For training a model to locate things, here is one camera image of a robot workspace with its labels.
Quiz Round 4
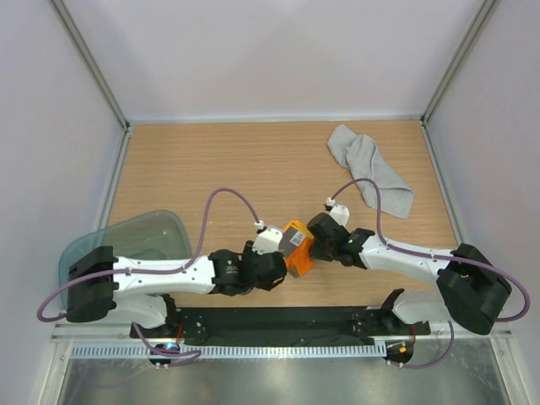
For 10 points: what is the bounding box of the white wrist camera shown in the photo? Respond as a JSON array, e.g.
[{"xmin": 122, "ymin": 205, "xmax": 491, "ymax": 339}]
[
  {"xmin": 252, "ymin": 220, "xmax": 283, "ymax": 255},
  {"xmin": 324, "ymin": 197, "xmax": 350, "ymax": 227}
]

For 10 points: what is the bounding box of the orange grey patterned towel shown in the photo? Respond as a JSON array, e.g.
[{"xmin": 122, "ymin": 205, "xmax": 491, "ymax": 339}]
[{"xmin": 279, "ymin": 220, "xmax": 314, "ymax": 278}]

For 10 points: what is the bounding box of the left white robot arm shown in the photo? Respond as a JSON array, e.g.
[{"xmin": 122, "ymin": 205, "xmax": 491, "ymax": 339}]
[{"xmin": 67, "ymin": 244, "xmax": 287, "ymax": 338}]

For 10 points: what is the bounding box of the aluminium frame post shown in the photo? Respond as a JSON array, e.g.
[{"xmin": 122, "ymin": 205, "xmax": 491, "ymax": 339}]
[
  {"xmin": 419, "ymin": 0, "xmax": 501, "ymax": 126},
  {"xmin": 50, "ymin": 0, "xmax": 131, "ymax": 130}
]

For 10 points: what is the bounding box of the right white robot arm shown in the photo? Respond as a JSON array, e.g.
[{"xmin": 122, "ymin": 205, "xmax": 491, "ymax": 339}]
[{"xmin": 307, "ymin": 213, "xmax": 512, "ymax": 335}]

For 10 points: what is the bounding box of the right aluminium frame post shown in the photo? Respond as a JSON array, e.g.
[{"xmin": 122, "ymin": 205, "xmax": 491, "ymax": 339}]
[{"xmin": 419, "ymin": 0, "xmax": 501, "ymax": 126}]

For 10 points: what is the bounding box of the white slotted cable duct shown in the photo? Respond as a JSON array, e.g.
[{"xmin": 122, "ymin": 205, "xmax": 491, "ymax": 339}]
[{"xmin": 70, "ymin": 341, "xmax": 386, "ymax": 359}]

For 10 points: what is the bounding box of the blue translucent plastic tray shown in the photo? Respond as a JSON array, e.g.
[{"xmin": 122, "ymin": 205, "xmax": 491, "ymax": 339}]
[{"xmin": 58, "ymin": 210, "xmax": 192, "ymax": 285}]

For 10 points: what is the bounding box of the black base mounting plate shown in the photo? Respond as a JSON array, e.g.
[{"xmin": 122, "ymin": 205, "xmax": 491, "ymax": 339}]
[{"xmin": 142, "ymin": 306, "xmax": 430, "ymax": 347}]

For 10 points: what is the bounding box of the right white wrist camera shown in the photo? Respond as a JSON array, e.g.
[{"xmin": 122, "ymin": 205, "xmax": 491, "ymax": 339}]
[{"xmin": 324, "ymin": 197, "xmax": 350, "ymax": 227}]

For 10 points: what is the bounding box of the aluminium rail front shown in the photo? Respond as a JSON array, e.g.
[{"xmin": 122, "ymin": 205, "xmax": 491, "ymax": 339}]
[{"xmin": 50, "ymin": 307, "xmax": 514, "ymax": 345}]

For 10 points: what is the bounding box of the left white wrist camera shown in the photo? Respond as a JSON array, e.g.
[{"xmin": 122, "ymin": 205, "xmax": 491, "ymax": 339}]
[{"xmin": 252, "ymin": 220, "xmax": 283, "ymax": 255}]

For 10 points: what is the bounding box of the left aluminium frame post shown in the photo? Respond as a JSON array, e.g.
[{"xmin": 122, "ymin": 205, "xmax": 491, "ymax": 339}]
[{"xmin": 50, "ymin": 0, "xmax": 131, "ymax": 130}]

